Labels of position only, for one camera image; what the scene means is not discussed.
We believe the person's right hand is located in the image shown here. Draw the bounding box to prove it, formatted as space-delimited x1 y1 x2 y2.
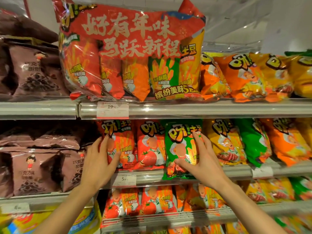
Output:
174 131 231 190

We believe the row of red tomato chip bags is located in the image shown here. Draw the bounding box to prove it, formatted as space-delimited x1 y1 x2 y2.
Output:
100 185 178 228

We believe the person's right forearm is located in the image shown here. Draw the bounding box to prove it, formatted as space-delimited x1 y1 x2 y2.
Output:
212 181 288 234

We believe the row of orange snack bags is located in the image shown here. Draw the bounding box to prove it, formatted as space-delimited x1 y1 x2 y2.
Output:
200 53 268 103
174 183 226 212
167 223 249 234

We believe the metal store shelving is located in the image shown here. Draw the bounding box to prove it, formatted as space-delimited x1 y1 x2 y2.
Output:
0 98 312 234

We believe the green potato stick bag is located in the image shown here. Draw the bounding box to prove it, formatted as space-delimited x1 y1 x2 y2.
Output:
234 118 273 168
161 119 204 181

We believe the person's left forearm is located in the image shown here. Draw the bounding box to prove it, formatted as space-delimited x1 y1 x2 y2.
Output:
33 185 98 234

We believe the large red multipack snack bag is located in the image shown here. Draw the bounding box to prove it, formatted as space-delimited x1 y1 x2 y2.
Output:
52 0 206 102

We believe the red tomato snack bag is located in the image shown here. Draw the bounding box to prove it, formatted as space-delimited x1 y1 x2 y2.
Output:
97 119 136 170
134 119 167 170

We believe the row of brown snack bags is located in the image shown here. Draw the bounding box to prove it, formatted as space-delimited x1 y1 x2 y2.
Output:
0 14 71 98
0 124 98 198

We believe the orange potato stick bag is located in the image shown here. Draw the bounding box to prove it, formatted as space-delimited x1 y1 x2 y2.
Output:
259 117 312 168

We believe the person's left hand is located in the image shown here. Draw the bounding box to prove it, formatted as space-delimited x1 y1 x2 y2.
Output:
80 135 122 193

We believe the yellow chef snack bag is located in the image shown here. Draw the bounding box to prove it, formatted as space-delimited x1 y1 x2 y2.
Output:
295 117 312 150
202 119 247 166

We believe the white price tag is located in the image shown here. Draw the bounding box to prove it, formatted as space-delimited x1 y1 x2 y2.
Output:
96 101 130 119
1 203 31 215
112 173 137 188
252 166 274 179

